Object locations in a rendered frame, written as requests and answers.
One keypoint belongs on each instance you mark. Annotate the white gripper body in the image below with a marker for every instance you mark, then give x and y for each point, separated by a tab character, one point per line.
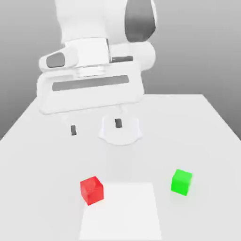
90	98

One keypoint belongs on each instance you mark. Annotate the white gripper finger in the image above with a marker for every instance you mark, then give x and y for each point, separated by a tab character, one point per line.
118	123
73	130

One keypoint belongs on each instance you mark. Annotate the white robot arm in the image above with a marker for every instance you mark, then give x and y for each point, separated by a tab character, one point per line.
88	22

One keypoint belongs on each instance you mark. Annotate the small red cube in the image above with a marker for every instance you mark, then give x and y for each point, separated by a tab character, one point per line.
92	191

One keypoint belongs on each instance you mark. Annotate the small green cube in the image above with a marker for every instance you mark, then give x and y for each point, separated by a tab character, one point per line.
181	182

